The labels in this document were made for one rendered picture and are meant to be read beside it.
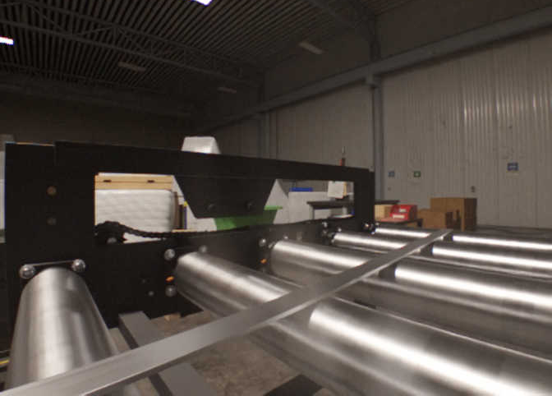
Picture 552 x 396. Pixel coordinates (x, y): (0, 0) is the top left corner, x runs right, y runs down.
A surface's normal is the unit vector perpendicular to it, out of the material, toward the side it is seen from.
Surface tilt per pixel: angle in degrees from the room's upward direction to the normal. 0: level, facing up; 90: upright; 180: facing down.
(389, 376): 65
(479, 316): 93
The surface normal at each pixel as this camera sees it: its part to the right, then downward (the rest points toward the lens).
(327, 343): -0.68, -0.43
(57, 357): -0.11, -0.99
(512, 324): -0.75, 0.14
